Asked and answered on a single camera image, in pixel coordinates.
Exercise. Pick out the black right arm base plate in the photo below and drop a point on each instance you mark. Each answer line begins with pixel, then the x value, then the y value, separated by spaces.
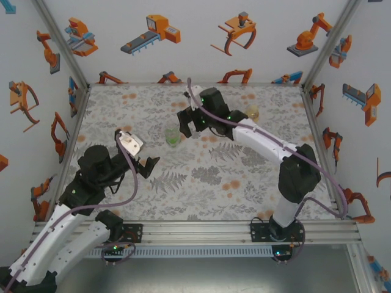
pixel 259 233

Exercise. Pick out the aluminium side frame rail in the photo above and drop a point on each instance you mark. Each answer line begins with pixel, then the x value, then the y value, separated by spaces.
pixel 312 122
pixel 69 137

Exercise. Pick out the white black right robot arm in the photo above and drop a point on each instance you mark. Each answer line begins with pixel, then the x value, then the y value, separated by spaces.
pixel 299 174

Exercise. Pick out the aluminium upright frame post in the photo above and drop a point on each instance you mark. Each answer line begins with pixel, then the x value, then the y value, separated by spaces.
pixel 329 45
pixel 62 45

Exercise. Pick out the small circuit board green light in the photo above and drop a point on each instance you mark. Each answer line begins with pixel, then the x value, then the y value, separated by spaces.
pixel 281 253
pixel 114 248

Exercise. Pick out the pale yellow bottle cap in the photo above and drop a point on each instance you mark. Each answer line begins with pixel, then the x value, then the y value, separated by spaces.
pixel 253 108

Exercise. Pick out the aluminium frame leg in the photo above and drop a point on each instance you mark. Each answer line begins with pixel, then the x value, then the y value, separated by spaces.
pixel 362 268

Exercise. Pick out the green plastic bottle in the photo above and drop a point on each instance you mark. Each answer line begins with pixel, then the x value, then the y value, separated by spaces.
pixel 172 137

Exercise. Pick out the floral patterned table mat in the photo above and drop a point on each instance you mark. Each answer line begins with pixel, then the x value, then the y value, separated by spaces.
pixel 137 103

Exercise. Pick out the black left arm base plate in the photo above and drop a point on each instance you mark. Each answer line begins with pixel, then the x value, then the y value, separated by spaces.
pixel 134 233

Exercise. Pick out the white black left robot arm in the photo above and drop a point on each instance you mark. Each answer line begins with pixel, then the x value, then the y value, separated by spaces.
pixel 46 238

